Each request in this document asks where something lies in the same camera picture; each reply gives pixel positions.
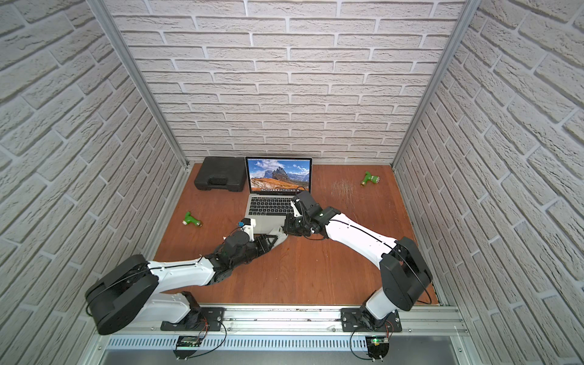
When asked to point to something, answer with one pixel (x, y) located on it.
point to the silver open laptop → (273, 182)
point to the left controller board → (186, 341)
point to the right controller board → (378, 347)
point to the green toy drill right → (369, 177)
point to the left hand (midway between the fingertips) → (279, 237)
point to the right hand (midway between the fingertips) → (285, 228)
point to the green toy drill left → (190, 219)
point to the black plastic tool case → (229, 172)
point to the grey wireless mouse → (281, 237)
